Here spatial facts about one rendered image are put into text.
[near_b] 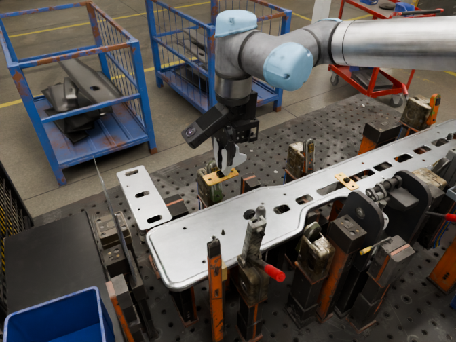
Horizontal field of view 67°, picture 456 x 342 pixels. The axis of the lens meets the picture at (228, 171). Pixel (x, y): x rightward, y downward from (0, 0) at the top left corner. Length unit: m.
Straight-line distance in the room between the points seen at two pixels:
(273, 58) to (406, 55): 0.20
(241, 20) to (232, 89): 0.13
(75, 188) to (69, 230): 1.78
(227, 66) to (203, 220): 0.51
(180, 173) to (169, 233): 0.68
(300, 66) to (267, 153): 1.21
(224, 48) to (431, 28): 0.32
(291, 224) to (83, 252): 0.58
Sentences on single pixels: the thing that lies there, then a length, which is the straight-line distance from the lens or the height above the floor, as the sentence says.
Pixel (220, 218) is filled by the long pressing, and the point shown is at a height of 1.00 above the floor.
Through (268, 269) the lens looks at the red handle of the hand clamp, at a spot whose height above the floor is 1.13.
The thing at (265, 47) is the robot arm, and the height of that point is 1.56.
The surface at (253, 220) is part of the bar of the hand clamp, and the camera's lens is 0.75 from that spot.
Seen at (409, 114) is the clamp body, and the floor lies 0.99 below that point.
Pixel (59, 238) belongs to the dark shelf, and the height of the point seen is 1.03.
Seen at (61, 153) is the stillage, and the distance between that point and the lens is 2.94.
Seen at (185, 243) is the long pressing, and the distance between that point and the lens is 0.98.
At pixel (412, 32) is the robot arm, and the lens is 0.61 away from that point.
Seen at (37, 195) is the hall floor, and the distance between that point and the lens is 2.89.
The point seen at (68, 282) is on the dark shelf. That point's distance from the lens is 0.95.
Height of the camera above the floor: 1.77
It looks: 40 degrees down
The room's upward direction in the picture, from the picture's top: straight up
